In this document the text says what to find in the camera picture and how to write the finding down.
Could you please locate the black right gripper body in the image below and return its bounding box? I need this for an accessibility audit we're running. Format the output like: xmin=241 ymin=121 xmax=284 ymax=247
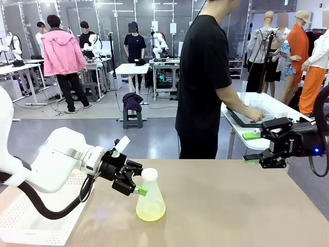
xmin=281 ymin=123 xmax=325 ymax=158

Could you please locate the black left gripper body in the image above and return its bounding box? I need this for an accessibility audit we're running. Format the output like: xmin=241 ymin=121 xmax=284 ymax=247
xmin=101 ymin=149 xmax=129 ymax=185

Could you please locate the white perforated plastic basket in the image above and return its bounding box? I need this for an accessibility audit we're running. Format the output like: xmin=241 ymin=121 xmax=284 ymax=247
xmin=246 ymin=107 xmax=277 ymax=123
xmin=0 ymin=168 xmax=95 ymax=245

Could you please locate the white round lid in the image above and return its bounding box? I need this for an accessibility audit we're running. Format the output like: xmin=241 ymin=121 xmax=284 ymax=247
xmin=141 ymin=167 xmax=158 ymax=181

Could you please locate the clear plastic beaker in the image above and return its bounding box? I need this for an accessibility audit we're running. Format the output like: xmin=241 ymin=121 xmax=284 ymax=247
xmin=248 ymin=97 xmax=263 ymax=111

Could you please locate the translucent white Erlenmeyer flask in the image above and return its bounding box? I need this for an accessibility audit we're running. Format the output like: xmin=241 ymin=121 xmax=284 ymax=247
xmin=135 ymin=174 xmax=167 ymax=222

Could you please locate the clear graduated cylinder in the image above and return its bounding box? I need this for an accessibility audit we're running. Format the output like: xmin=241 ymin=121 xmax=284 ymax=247
xmin=241 ymin=80 xmax=248 ymax=106

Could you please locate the person's right forearm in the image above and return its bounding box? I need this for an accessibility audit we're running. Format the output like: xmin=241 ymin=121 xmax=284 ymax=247
xmin=221 ymin=86 xmax=251 ymax=116

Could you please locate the person's right hand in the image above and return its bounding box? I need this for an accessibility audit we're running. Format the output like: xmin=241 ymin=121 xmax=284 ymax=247
xmin=243 ymin=107 xmax=265 ymax=124

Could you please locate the black tray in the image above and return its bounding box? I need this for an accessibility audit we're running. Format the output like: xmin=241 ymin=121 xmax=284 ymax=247
xmin=226 ymin=105 xmax=277 ymax=128

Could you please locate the white side table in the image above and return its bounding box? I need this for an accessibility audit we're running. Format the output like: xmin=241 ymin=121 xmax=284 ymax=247
xmin=220 ymin=92 xmax=316 ymax=159

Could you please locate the grey step stool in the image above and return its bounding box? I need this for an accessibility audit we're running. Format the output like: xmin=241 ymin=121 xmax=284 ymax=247
xmin=82 ymin=82 xmax=100 ymax=102
xmin=122 ymin=108 xmax=144 ymax=129

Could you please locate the mannequin in orange trousers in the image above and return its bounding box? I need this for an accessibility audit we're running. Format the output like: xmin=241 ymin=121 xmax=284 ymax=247
xmin=299 ymin=28 xmax=329 ymax=116

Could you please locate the mannequin in blue floral dress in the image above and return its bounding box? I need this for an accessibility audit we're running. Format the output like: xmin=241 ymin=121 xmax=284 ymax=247
xmin=276 ymin=12 xmax=303 ymax=103

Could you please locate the purple cloth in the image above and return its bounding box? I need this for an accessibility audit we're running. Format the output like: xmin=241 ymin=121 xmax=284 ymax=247
xmin=122 ymin=92 xmax=144 ymax=113

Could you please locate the black tripod stand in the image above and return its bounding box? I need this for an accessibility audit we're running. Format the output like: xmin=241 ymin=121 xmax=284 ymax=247
xmin=257 ymin=28 xmax=277 ymax=95

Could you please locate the shoe rack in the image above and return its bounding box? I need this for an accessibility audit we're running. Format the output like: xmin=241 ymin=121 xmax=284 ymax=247
xmin=228 ymin=58 xmax=244 ymax=79

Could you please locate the mannequin in orange robe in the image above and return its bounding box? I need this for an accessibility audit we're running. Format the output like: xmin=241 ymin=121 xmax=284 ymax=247
xmin=279 ymin=10 xmax=313 ymax=103

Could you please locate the mannequin in grey shirt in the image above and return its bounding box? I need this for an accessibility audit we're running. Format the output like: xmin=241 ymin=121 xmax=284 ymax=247
xmin=247 ymin=10 xmax=283 ymax=90

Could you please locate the person in black t-shirt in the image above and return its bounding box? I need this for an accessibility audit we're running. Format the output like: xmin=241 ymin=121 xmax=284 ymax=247
xmin=175 ymin=0 xmax=233 ymax=160

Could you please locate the computer tower with lights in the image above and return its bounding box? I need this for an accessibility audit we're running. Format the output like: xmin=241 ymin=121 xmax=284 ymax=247
xmin=155 ymin=68 xmax=173 ymax=90

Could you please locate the white standing desk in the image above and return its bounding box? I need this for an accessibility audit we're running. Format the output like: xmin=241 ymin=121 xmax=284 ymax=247
xmin=115 ymin=63 xmax=150 ymax=105

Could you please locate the black pole stand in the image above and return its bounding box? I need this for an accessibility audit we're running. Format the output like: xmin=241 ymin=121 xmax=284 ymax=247
xmin=107 ymin=32 xmax=117 ymax=76

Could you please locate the person in black cap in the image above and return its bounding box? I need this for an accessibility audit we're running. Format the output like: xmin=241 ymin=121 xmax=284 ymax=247
xmin=123 ymin=22 xmax=147 ymax=94

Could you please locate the person in pink jacket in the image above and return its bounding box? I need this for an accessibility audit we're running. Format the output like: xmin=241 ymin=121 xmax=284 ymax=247
xmin=41 ymin=14 xmax=93 ymax=114

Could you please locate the person in black shirt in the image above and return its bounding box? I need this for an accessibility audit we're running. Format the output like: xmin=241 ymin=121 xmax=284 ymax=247
xmin=79 ymin=21 xmax=97 ymax=54

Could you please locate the white long desk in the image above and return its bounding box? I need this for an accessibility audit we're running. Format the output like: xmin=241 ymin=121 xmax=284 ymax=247
xmin=0 ymin=63 xmax=46 ymax=106

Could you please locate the person in white shirt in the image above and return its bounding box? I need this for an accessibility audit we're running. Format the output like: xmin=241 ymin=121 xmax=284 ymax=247
xmin=35 ymin=21 xmax=47 ymax=58

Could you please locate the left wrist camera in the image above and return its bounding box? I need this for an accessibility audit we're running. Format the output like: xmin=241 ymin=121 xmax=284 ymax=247
xmin=113 ymin=135 xmax=131 ymax=158

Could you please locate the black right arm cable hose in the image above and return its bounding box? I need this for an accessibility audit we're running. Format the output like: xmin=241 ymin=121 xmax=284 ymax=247
xmin=309 ymin=84 xmax=329 ymax=178

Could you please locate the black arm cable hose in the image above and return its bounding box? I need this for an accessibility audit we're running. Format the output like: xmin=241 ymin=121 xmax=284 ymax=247
xmin=309 ymin=84 xmax=329 ymax=178
xmin=0 ymin=171 xmax=95 ymax=221

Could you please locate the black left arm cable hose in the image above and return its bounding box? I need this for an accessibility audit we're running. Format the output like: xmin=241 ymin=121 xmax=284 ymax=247
xmin=0 ymin=171 xmax=95 ymax=221

